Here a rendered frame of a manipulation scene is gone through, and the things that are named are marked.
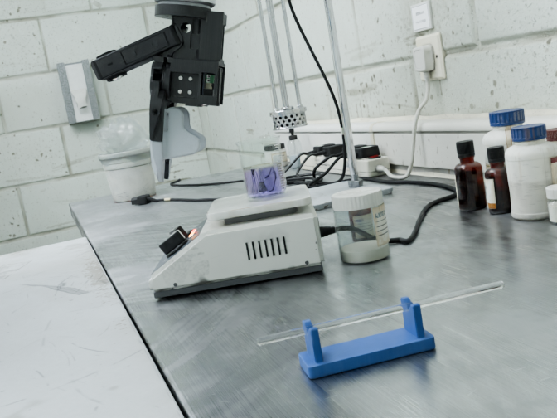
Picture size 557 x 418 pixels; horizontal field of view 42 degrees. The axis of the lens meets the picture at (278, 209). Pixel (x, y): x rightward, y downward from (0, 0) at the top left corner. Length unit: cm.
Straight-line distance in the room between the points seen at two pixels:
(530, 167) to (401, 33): 65
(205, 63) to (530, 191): 42
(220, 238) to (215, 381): 27
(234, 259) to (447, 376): 36
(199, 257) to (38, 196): 248
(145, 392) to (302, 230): 30
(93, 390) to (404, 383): 25
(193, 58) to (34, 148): 239
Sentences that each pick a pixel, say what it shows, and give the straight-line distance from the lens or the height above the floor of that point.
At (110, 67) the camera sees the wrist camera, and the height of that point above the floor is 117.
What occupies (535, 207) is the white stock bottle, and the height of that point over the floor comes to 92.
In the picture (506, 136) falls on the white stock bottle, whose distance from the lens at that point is 102.
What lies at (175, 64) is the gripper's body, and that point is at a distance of 88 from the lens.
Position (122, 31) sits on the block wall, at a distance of 330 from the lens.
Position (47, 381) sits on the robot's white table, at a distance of 66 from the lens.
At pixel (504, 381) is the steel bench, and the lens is 50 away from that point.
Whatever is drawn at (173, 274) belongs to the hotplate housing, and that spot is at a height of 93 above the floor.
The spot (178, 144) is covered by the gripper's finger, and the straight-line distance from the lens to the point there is 88.
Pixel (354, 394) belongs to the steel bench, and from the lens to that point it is 50.
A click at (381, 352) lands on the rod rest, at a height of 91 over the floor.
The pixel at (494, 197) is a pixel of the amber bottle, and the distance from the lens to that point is 99.
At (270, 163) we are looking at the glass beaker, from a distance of 83.
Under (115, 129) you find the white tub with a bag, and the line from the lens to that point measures 185.
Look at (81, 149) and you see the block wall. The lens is 326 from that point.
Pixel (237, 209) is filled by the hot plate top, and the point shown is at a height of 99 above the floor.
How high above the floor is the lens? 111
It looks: 9 degrees down
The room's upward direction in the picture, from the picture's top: 10 degrees counter-clockwise
